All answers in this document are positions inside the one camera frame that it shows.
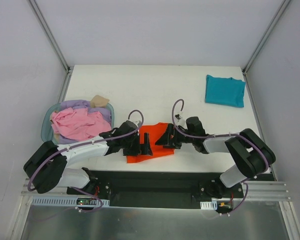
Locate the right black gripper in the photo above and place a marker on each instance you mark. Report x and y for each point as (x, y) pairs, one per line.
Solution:
(175, 137)

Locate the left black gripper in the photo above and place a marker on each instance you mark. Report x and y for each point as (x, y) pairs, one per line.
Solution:
(135, 146)

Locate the orange t shirt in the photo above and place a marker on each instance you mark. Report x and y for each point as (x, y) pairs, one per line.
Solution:
(154, 132)

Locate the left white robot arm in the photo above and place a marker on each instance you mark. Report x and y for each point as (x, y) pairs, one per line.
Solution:
(49, 166)

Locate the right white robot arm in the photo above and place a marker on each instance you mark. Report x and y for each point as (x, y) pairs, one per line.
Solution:
(249, 152)

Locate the lavender t shirt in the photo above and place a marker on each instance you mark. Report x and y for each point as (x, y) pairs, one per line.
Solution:
(84, 104)

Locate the beige t shirt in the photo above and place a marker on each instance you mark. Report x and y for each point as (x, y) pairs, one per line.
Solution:
(99, 102)

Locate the pink t shirt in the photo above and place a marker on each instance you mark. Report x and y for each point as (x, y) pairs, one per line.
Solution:
(78, 124)

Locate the folded teal t shirt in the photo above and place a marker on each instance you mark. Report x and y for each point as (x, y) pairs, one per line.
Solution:
(225, 91)

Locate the translucent blue basket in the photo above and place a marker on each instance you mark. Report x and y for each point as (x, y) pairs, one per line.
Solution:
(47, 133)

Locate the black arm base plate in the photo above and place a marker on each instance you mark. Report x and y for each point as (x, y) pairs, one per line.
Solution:
(140, 189)

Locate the right white cable duct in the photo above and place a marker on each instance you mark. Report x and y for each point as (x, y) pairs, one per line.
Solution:
(209, 205)

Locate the white cable duct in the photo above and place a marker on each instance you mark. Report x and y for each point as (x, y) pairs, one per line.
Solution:
(55, 201)
(209, 205)

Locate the left aluminium frame post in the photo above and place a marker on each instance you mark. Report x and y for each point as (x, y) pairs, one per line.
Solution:
(49, 34)

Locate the aluminium frame post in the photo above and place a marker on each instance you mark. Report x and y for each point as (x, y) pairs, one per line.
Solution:
(266, 35)
(49, 34)

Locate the left white cable duct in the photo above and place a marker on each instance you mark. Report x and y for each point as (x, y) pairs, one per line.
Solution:
(55, 201)

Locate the aluminium front rail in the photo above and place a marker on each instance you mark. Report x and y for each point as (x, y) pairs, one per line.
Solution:
(268, 191)

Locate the right aluminium frame post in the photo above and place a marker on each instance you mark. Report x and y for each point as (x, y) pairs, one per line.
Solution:
(266, 35)

